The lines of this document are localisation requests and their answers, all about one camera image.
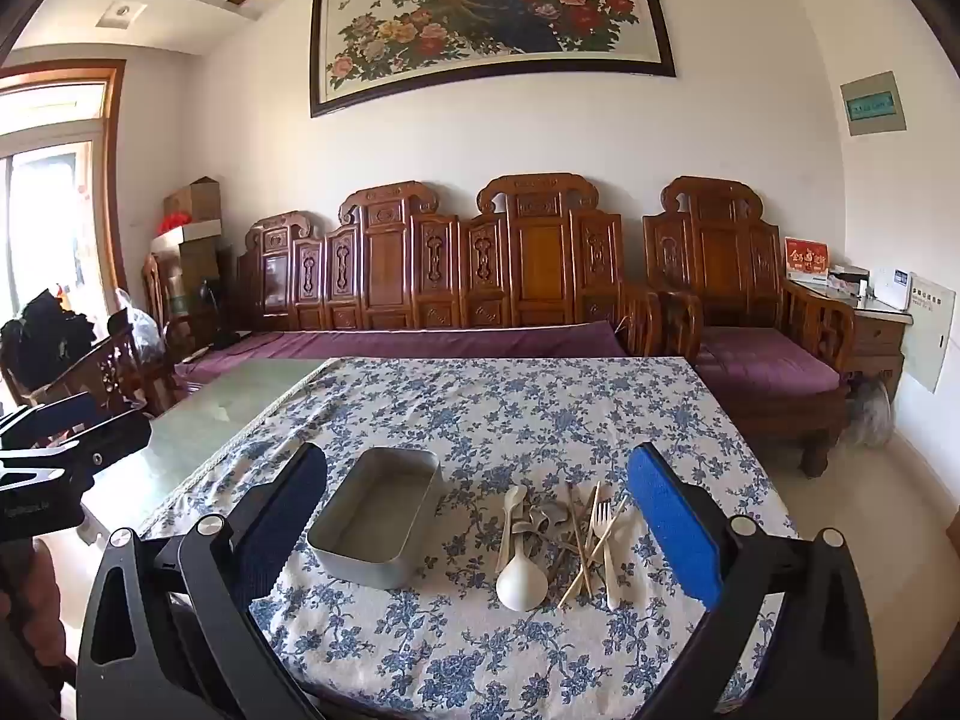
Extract ceiling vent fixture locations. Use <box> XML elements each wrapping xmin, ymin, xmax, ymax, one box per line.
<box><xmin>96</xmin><ymin>1</ymin><xmax>147</xmax><ymax>29</ymax></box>

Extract white flat box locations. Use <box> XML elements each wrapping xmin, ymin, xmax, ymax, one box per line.
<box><xmin>150</xmin><ymin>221</ymin><xmax>224</xmax><ymax>252</ymax></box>

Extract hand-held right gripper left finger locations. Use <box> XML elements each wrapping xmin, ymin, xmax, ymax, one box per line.
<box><xmin>75</xmin><ymin>441</ymin><xmax>329</xmax><ymax>720</ymax></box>

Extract carved wooden armchair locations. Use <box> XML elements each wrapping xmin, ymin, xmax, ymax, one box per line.
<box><xmin>641</xmin><ymin>176</ymin><xmax>856</xmax><ymax>477</ymax></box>

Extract clear plastic bag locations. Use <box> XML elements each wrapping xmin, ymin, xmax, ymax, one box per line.
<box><xmin>112</xmin><ymin>289</ymin><xmax>166</xmax><ymax>368</ymax></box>

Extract white desk device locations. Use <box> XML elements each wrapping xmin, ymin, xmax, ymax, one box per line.
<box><xmin>870</xmin><ymin>264</ymin><xmax>912</xmax><ymax>310</ymax></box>

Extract white slim spoon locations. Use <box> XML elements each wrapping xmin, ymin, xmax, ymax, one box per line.
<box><xmin>496</xmin><ymin>485</ymin><xmax>530</xmax><ymax>575</ymax></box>

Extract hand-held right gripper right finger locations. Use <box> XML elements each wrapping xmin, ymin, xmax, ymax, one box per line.
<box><xmin>626</xmin><ymin>441</ymin><xmax>901</xmax><ymax>720</ymax></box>

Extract carved wooden chair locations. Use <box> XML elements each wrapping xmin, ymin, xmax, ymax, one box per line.
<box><xmin>0</xmin><ymin>307</ymin><xmax>181</xmax><ymax>421</ymax></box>

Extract wall electrical panel box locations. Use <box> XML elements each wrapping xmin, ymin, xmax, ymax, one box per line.
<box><xmin>840</xmin><ymin>71</ymin><xmax>907</xmax><ymax>137</ymax></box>

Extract brown wooden chopstick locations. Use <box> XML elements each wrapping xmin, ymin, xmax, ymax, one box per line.
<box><xmin>566</xmin><ymin>481</ymin><xmax>593</xmax><ymax>601</ymax></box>

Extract red gold card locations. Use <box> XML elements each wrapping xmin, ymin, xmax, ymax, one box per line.
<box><xmin>785</xmin><ymin>238</ymin><xmax>830</xmax><ymax>276</ymax></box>

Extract wooden side table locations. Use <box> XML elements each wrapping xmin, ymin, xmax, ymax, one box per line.
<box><xmin>784</xmin><ymin>270</ymin><xmax>912</xmax><ymax>383</ymax></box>

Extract wooden window frame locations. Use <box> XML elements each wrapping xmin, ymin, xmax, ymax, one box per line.
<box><xmin>0</xmin><ymin>60</ymin><xmax>128</xmax><ymax>316</ymax></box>

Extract dark cloth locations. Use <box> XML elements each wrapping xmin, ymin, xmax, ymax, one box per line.
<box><xmin>0</xmin><ymin>289</ymin><xmax>95</xmax><ymax>391</ymax></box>

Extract white round soup spoon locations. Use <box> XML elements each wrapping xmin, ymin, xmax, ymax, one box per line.
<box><xmin>495</xmin><ymin>510</ymin><xmax>548</xmax><ymax>612</ymax></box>

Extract short purple seat cushion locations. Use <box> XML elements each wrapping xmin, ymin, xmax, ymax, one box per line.
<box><xmin>694</xmin><ymin>326</ymin><xmax>841</xmax><ymax>395</ymax></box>

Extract blue floral tablecloth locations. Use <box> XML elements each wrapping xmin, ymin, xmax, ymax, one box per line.
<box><xmin>139</xmin><ymin>356</ymin><xmax>800</xmax><ymax>720</ymax></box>

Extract grey fluffy duster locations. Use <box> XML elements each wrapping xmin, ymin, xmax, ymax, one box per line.
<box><xmin>847</xmin><ymin>379</ymin><xmax>893</xmax><ymax>451</ymax></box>

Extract cream plastic fork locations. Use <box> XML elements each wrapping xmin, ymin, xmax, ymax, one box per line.
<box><xmin>589</xmin><ymin>499</ymin><xmax>623</xmax><ymax>612</ymax></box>

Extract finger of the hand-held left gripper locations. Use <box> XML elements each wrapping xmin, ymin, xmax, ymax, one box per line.
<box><xmin>0</xmin><ymin>412</ymin><xmax>154</xmax><ymax>479</ymax></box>
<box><xmin>0</xmin><ymin>392</ymin><xmax>106</xmax><ymax>452</ymax></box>

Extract brown cardboard box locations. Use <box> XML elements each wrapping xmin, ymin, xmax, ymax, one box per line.
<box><xmin>163</xmin><ymin>176</ymin><xmax>222</xmax><ymax>222</ymax></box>

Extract long purple seat cushion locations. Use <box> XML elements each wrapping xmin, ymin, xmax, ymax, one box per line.
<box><xmin>180</xmin><ymin>320</ymin><xmax>627</xmax><ymax>387</ymax></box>

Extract person's left forearm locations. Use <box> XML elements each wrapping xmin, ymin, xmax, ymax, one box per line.
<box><xmin>0</xmin><ymin>536</ymin><xmax>80</xmax><ymax>698</ymax></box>

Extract carved wooden sofa bench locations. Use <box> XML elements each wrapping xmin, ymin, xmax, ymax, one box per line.
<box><xmin>176</xmin><ymin>180</ymin><xmax>661</xmax><ymax>398</ymax></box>

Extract rectangular metal tin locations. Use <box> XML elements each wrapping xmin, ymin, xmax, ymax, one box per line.
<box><xmin>306</xmin><ymin>446</ymin><xmax>442</xmax><ymax>590</ymax></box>

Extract cream chopstick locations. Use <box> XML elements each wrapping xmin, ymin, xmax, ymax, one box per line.
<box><xmin>556</xmin><ymin>495</ymin><xmax>629</xmax><ymax>610</ymax></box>
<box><xmin>574</xmin><ymin>484</ymin><xmax>601</xmax><ymax>586</ymax></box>

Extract framed peacock flower painting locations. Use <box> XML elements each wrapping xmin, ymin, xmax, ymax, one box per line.
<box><xmin>309</xmin><ymin>0</ymin><xmax>677</xmax><ymax>119</ymax></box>

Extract metal spoon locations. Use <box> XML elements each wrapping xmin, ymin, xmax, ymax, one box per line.
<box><xmin>525</xmin><ymin>499</ymin><xmax>571</xmax><ymax>563</ymax></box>

